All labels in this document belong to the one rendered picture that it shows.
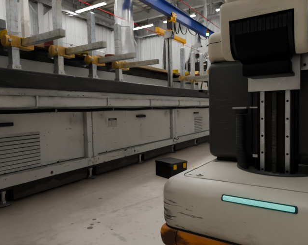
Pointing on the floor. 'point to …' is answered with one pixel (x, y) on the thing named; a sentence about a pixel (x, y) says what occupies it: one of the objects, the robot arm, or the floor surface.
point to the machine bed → (81, 132)
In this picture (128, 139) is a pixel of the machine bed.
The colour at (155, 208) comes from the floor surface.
